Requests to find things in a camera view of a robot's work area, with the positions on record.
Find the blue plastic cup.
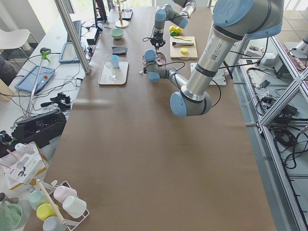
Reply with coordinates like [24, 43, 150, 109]
[109, 55, 119, 69]

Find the stainless steel ice scoop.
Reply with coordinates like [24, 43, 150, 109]
[155, 49, 163, 64]

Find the white cup rack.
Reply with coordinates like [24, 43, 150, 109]
[36, 180, 90, 231]

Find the green lime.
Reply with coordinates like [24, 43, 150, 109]
[170, 31, 178, 36]

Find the cream serving tray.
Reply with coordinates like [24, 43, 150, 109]
[98, 59, 129, 85]

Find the bamboo cutting board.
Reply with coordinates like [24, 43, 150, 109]
[170, 36, 198, 59]

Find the mint green bowl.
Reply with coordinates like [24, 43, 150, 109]
[110, 28, 124, 39]

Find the clear wine glass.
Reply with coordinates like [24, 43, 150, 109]
[105, 54, 116, 81]

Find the aluminium frame post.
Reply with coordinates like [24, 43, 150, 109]
[54, 0, 90, 75]

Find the black keyboard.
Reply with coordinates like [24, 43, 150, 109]
[66, 20, 82, 42]

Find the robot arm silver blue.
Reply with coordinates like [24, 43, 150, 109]
[144, 0, 284, 117]
[150, 0, 196, 50]

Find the green reacher grabber tool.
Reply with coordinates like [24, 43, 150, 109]
[10, 47, 51, 129]

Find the yellow plastic cup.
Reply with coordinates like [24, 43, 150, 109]
[36, 203, 57, 221]

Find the cardboard box with cups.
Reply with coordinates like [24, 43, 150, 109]
[0, 141, 49, 191]

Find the pink bowl of ice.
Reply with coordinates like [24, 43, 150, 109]
[141, 52, 166, 67]

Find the grey folded cloth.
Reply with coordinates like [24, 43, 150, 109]
[112, 46, 128, 56]

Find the black monitor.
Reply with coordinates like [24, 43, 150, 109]
[93, 0, 107, 31]

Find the wooden cup tree stand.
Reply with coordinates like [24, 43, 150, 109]
[115, 0, 129, 29]

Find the white plastic cup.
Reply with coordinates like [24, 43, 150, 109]
[63, 196, 87, 218]

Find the pink plastic cup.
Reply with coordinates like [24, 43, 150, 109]
[53, 185, 77, 203]

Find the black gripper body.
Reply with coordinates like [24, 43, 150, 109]
[150, 36, 166, 47]

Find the blue teach pendant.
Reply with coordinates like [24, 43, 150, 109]
[14, 65, 55, 93]
[59, 42, 79, 64]

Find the white chair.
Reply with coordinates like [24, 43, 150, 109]
[0, 29, 38, 58]

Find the yellow plastic knife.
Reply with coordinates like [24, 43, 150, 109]
[173, 36, 192, 41]

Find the yellow lemon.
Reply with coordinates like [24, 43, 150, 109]
[169, 26, 176, 33]
[176, 26, 183, 34]

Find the steel muddler black tip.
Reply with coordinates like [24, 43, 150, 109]
[172, 41, 194, 46]

